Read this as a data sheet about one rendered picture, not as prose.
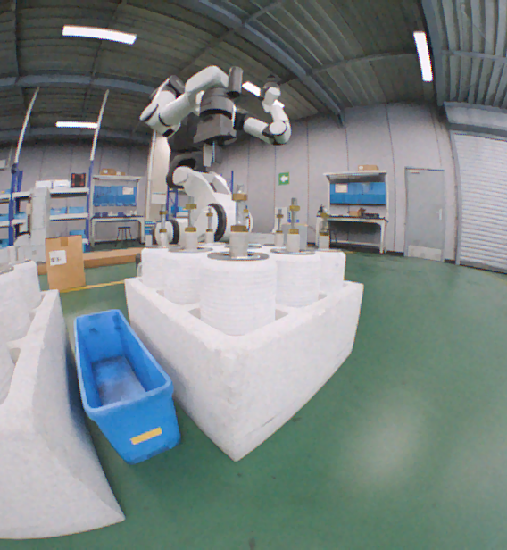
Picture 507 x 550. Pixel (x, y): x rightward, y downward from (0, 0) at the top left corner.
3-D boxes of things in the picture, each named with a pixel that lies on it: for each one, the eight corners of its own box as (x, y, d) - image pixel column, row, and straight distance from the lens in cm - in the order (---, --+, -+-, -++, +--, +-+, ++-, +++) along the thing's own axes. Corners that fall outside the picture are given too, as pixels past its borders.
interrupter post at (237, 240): (252, 260, 26) (252, 232, 25) (234, 261, 24) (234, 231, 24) (241, 257, 28) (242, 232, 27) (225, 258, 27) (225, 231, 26)
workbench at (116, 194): (90, 247, 628) (92, 178, 647) (137, 244, 650) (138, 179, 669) (92, 248, 558) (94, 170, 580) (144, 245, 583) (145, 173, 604)
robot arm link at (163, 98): (130, 129, 82) (146, 98, 100) (157, 146, 85) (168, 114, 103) (152, 109, 75) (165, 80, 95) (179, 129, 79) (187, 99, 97)
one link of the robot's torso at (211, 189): (207, 251, 76) (169, 184, 109) (243, 248, 87) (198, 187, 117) (225, 216, 68) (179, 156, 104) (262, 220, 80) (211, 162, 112)
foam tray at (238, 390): (135, 347, 59) (124, 279, 52) (244, 313, 75) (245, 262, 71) (236, 462, 32) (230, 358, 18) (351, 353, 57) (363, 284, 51)
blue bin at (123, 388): (87, 364, 56) (73, 317, 51) (128, 354, 56) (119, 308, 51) (124, 473, 34) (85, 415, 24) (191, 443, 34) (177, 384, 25)
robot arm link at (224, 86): (193, 104, 62) (197, 74, 69) (217, 118, 69) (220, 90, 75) (229, 89, 56) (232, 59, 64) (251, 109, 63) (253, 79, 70)
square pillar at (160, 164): (144, 242, 726) (152, 128, 815) (160, 241, 745) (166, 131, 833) (149, 243, 671) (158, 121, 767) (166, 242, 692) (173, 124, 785)
